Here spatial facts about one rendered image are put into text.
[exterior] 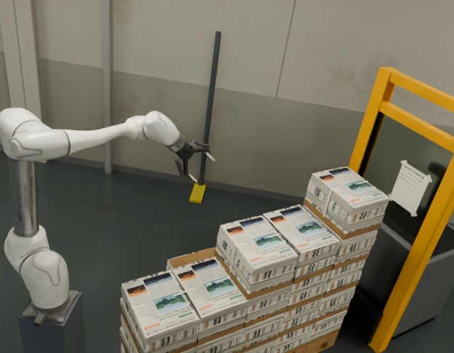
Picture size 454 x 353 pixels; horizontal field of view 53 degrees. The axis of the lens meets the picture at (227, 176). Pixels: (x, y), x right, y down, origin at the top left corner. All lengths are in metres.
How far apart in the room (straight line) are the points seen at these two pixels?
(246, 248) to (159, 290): 0.50
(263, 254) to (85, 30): 2.85
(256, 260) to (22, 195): 1.15
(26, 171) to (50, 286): 0.47
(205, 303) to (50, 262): 0.84
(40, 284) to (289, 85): 2.93
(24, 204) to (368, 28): 3.11
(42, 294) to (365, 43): 3.22
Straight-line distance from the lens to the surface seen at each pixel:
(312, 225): 2.69
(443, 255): 3.35
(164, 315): 2.36
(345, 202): 2.57
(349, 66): 4.22
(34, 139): 1.71
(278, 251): 2.45
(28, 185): 1.97
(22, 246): 2.12
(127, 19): 4.31
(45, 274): 2.00
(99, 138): 1.85
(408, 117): 2.91
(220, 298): 2.46
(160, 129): 1.99
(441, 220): 2.89
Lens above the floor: 2.62
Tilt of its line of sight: 32 degrees down
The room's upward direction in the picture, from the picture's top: 9 degrees clockwise
